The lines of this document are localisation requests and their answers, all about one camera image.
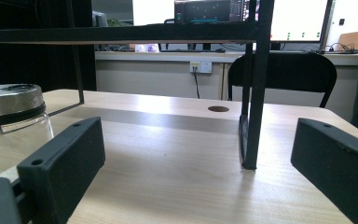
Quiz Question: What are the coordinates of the brown board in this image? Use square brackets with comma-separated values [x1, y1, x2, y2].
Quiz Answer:
[337, 31, 358, 51]

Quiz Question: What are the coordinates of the black chair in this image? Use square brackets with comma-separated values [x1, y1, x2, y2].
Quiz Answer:
[227, 50, 338, 109]

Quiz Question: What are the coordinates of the monitor with dark screen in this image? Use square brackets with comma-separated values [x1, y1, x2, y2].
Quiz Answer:
[173, 0, 250, 24]

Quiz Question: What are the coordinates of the glass jar with metal lid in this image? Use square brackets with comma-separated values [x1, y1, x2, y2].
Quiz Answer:
[0, 83, 55, 148]

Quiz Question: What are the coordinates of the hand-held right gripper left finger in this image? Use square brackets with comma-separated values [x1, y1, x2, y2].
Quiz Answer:
[16, 116, 106, 224]

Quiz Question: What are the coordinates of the black curtain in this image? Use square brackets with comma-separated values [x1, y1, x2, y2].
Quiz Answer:
[0, 0, 97, 93]

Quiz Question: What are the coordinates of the white wall socket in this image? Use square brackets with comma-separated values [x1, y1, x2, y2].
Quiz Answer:
[189, 61, 213, 75]

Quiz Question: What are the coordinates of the monitor with white screen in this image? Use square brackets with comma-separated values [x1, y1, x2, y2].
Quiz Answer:
[269, 0, 329, 42]

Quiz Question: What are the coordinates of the black metal shelf rack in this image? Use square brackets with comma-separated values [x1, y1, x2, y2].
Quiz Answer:
[0, 0, 276, 171]

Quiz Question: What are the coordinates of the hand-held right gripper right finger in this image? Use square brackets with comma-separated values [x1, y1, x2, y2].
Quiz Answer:
[290, 117, 358, 224]

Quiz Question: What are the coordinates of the black power cable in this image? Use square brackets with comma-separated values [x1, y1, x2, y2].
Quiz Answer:
[193, 70, 201, 100]

